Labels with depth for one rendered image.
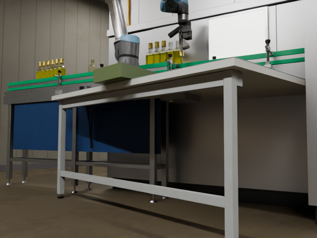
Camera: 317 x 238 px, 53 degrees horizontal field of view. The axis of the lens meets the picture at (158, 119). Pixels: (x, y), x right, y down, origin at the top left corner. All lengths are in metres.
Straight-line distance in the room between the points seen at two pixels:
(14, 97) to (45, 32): 2.05
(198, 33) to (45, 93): 1.41
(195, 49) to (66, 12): 3.30
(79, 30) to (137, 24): 2.74
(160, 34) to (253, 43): 0.74
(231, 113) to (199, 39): 1.23
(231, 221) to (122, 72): 0.88
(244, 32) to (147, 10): 0.88
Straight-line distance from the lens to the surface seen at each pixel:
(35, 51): 5.00
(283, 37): 2.30
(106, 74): 1.75
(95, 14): 5.68
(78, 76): 2.70
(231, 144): 1.29
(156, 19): 2.71
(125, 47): 1.87
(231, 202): 1.31
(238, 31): 2.36
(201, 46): 2.42
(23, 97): 3.15
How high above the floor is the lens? 0.44
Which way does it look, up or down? 4 degrees up
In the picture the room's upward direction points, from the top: straight up
